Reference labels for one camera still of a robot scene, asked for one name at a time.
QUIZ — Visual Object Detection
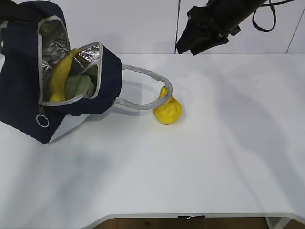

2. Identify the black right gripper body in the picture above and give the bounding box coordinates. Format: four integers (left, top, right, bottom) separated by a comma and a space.
186, 6, 241, 38

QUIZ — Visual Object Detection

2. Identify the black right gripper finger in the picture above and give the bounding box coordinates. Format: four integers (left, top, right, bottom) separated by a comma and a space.
175, 14, 215, 55
190, 35, 229, 56

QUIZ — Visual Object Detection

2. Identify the yellow pear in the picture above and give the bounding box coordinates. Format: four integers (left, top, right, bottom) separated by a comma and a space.
153, 96, 183, 125

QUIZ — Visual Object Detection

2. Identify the glass container green lid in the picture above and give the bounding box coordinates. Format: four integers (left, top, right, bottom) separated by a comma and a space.
65, 65, 98, 100

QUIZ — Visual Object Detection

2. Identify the yellow banana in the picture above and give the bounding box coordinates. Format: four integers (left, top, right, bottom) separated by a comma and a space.
48, 48, 80, 102

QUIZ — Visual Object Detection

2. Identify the navy insulated lunch bag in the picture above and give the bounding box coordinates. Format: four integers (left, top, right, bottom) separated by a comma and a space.
0, 0, 173, 145

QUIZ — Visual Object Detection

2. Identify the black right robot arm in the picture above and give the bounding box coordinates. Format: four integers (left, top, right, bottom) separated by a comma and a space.
176, 0, 265, 55

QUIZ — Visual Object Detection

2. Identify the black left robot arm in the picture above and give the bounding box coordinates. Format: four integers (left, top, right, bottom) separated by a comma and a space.
0, 0, 28, 22

